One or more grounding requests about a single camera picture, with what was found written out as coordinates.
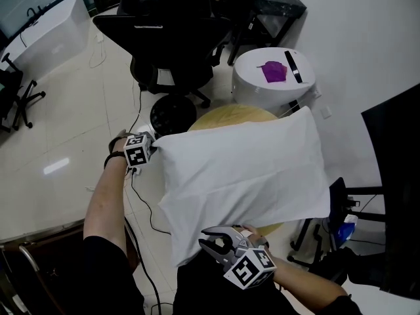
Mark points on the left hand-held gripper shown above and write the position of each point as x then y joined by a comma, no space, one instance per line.
136,151

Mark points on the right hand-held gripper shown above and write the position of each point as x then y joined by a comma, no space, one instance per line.
251,267

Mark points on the white pillow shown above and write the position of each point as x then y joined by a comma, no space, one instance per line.
188,241

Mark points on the white cloth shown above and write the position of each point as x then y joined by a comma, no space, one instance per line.
243,162

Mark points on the person's left forearm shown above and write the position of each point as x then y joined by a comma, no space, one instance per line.
105,202

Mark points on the person's right forearm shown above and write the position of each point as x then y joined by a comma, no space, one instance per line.
305,281

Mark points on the purple cloth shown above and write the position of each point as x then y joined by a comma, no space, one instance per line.
275,71

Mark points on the person's left hand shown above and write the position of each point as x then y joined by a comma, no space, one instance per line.
117,141

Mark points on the person's right hand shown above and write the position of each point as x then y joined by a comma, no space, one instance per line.
254,235

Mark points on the black wrist band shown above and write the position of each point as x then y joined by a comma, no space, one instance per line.
115,157

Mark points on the round wooden table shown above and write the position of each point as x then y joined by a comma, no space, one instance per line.
229,117

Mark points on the black office chair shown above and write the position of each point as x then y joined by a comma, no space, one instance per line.
164,38

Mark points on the black metal stand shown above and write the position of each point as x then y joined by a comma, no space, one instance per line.
338,208

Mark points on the black wheeled chair base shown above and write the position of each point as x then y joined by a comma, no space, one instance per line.
23,100

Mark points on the blue packet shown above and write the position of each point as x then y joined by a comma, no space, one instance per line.
347,228

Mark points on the white round side table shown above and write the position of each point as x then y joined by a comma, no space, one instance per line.
259,87

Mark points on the white cabinet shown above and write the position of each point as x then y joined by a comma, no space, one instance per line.
49,34

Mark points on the dark wooden cabinet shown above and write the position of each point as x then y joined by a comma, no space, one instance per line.
42,274

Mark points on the black monitor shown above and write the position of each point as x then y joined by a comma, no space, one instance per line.
400,192

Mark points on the black desk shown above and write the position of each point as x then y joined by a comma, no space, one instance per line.
272,2

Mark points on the white wall socket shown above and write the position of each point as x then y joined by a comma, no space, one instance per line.
325,112

